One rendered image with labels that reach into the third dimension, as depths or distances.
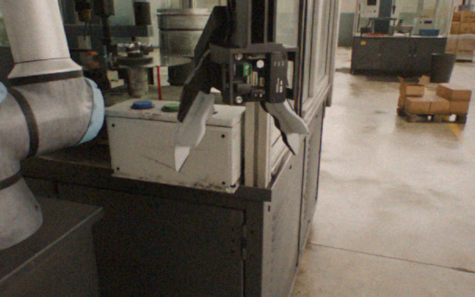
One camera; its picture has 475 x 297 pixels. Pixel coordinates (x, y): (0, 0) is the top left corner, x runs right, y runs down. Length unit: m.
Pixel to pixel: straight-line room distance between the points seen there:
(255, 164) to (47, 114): 0.39
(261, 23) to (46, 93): 0.42
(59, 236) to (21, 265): 0.07
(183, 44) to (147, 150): 1.08
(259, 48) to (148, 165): 0.50
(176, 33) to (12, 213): 1.31
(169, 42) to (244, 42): 1.50
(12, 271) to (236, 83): 0.41
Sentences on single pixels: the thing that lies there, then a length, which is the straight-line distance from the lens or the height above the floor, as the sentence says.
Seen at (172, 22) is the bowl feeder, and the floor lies 1.05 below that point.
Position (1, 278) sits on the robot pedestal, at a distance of 0.62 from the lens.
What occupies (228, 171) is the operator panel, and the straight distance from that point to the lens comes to 0.73.
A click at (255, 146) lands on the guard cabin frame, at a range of 0.76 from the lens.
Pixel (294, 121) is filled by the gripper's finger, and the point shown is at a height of 0.96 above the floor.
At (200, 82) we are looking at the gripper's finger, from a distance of 0.41.
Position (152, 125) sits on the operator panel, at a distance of 0.77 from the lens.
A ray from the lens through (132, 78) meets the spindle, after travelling 1.19.
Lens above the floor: 1.08
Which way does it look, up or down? 19 degrees down
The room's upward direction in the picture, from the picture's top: straight up
